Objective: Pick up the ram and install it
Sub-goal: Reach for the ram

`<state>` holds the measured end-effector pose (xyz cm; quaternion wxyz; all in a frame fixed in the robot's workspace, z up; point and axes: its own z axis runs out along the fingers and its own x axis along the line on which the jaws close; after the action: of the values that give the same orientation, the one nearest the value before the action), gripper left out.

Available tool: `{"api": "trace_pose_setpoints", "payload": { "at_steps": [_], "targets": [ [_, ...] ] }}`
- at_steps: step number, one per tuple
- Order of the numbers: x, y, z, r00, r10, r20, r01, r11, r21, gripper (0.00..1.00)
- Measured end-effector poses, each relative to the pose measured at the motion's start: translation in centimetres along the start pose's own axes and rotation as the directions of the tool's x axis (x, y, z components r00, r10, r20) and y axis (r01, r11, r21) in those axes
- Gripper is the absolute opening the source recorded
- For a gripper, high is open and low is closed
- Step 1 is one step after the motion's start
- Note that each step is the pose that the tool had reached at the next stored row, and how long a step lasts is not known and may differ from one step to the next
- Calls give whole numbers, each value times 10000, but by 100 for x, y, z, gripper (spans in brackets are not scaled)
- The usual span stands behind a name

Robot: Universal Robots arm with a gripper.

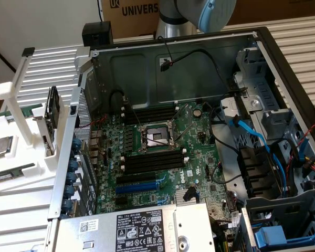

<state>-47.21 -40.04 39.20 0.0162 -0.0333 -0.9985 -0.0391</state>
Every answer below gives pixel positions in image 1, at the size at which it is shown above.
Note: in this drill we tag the green RAM stick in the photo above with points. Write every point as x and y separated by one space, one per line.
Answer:
18 113
9 175

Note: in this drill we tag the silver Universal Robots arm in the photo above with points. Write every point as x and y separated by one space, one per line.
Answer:
173 15

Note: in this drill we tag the black RAM slot bank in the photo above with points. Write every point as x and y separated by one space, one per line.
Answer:
153 161
149 113

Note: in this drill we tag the socket locking lever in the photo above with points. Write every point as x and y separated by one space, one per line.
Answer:
182 126

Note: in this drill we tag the green Dell motherboard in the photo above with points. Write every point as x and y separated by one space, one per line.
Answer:
157 162

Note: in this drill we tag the black PCIe expansion slot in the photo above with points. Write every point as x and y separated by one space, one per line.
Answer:
136 178

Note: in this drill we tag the blue PCIe expansion slot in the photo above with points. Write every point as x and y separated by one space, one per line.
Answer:
136 187

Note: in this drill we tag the silver chipset heatsink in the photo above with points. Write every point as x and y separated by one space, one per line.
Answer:
186 197

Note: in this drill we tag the silver power supply unit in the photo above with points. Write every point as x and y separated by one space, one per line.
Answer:
131 228

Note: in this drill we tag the black hard disk drive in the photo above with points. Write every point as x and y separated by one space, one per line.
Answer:
52 107

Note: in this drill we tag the brown Universal Robots cardboard box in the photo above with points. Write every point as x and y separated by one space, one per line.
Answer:
131 13

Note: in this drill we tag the open black PC case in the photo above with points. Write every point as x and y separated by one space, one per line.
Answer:
283 105

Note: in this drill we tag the white plastic parts rack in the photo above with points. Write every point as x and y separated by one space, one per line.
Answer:
23 126

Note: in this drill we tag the silver CPU chip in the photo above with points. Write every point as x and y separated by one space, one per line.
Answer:
0 146

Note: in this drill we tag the blue plastic drive bay latch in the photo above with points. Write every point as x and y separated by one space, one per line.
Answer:
281 237

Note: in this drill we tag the CPU socket with metal frame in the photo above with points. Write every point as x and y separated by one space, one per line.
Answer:
157 136

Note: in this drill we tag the black box camera mount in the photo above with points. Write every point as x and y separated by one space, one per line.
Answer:
97 34

